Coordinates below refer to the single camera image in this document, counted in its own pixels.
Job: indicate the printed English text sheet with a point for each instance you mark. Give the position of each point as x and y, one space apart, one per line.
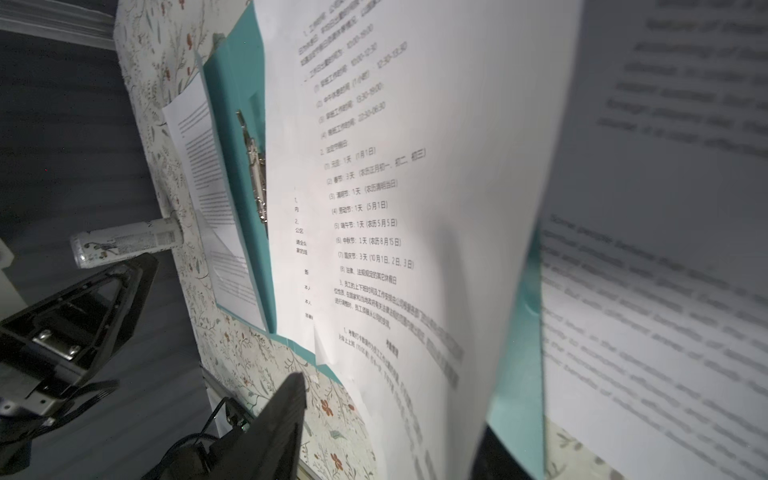
192 129

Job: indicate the silver folder clip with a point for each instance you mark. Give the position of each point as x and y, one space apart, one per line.
257 170

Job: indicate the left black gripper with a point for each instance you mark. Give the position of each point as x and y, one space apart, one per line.
50 350

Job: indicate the aluminium frame rails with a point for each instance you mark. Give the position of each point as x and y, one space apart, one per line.
59 21

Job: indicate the printed sheet with Chinese heading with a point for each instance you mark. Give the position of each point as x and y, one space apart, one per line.
408 144

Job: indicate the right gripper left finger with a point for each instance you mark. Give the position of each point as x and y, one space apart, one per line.
263 446

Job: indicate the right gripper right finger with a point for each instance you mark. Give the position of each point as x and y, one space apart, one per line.
494 462

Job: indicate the teal paper folder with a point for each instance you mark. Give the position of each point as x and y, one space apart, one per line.
234 73

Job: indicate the silver metal can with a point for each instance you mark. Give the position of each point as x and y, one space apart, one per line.
106 246

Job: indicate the white paper sheet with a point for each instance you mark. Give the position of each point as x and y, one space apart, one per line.
654 242

